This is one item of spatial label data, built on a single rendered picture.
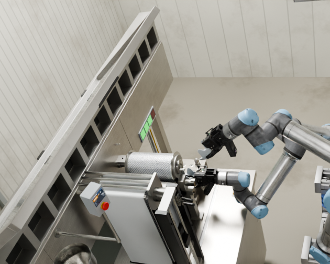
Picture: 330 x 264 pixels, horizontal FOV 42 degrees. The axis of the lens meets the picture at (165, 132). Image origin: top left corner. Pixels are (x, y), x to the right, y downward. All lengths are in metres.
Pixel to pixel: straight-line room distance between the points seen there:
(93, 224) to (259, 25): 2.93
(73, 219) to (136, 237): 0.31
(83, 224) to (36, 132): 1.94
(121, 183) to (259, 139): 0.62
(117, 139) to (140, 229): 0.51
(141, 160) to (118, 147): 0.17
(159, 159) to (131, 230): 0.37
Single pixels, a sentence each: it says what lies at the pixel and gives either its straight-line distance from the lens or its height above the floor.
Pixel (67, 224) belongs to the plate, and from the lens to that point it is 1.94.
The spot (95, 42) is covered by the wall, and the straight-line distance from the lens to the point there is 4.54.
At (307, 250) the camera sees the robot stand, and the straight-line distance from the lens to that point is 2.32.
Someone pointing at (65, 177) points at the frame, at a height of 1.53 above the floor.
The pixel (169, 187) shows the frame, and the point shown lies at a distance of 1.78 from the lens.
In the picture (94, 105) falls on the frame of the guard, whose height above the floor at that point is 1.99.
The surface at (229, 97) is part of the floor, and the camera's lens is 4.57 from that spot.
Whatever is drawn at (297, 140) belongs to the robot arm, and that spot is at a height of 1.47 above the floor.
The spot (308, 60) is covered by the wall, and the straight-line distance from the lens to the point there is 4.58.
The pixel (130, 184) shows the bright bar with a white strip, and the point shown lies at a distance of 1.87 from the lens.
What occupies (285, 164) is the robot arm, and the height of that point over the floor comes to 1.20.
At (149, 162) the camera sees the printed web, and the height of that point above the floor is 1.30.
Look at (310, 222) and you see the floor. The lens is 3.37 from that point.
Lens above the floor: 2.71
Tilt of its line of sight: 38 degrees down
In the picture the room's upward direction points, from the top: 19 degrees counter-clockwise
